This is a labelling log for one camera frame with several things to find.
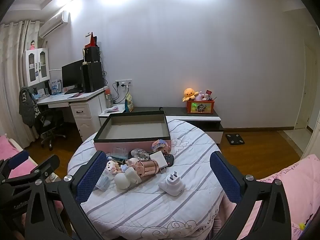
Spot orange octopus plush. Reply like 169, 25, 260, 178
182, 88, 201, 103

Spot black office chair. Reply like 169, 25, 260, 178
35, 105, 67, 151

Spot red triangular ornament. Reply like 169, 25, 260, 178
84, 32, 98, 48

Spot blue white box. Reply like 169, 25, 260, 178
50, 80, 62, 96

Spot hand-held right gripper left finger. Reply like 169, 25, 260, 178
24, 151, 108, 240

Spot yellow blue snack bag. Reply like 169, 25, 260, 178
125, 93, 135, 113

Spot orange-lidded clear jar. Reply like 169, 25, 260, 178
104, 87, 112, 107

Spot grey black jacket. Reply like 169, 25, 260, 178
19, 86, 38, 127

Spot white square charger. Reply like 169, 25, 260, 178
149, 151, 168, 170

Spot white plug adapter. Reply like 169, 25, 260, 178
158, 171, 186, 197

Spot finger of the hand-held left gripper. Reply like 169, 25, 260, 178
6, 154, 60, 188
0, 150, 30, 180

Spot white desk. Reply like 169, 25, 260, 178
36, 87, 108, 142

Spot black computer tower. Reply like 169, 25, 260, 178
82, 62, 104, 93

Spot white round-headed figure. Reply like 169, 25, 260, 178
114, 167, 141, 190

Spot red toy storage crate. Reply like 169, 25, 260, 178
186, 99, 215, 114

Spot pink bed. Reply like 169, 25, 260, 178
0, 134, 38, 178

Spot pastel building block toy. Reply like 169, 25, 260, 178
152, 140, 172, 153

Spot pink printed bedding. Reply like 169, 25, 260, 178
235, 154, 320, 240

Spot pink black-rimmed storage box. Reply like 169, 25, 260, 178
93, 111, 172, 153

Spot rose gold cylinder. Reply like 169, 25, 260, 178
136, 159, 160, 178

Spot small pink block figure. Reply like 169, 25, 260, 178
106, 160, 121, 174

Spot white door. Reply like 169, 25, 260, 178
294, 42, 316, 130

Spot black computer monitor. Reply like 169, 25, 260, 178
61, 59, 84, 91

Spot white air conditioner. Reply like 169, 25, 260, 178
39, 10, 70, 39

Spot black speaker box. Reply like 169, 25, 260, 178
84, 46, 101, 63

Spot beige curtains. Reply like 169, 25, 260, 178
0, 21, 41, 140

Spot clear blue plastic cup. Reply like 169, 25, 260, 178
96, 174, 111, 192

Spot black bathroom scale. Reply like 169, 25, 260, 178
225, 133, 246, 146

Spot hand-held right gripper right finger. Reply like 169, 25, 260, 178
209, 151, 293, 240

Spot white glass-door cabinet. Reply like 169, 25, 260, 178
23, 48, 50, 87

